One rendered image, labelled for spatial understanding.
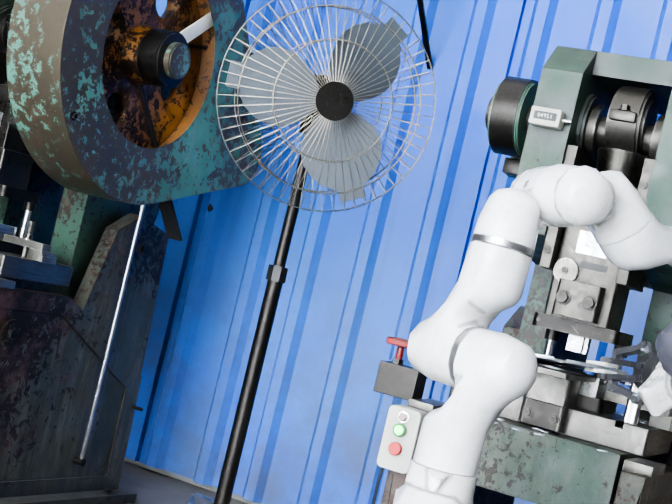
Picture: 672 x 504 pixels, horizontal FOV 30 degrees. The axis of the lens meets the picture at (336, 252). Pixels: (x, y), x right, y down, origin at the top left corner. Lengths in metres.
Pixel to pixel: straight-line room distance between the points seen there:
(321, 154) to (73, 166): 0.65
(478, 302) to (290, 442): 2.36
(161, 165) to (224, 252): 1.06
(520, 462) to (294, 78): 1.18
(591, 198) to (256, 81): 1.32
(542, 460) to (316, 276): 1.88
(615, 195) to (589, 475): 0.70
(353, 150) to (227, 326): 1.43
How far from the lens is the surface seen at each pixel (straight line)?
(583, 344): 2.90
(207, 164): 3.76
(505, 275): 2.12
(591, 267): 2.84
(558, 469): 2.68
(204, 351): 4.59
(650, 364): 2.52
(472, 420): 2.11
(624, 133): 2.88
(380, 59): 3.32
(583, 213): 2.14
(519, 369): 2.07
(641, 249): 2.27
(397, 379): 2.77
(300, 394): 4.40
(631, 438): 2.74
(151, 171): 3.55
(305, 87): 3.27
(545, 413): 2.75
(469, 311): 2.15
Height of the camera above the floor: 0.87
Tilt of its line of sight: 1 degrees up
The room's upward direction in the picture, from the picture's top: 14 degrees clockwise
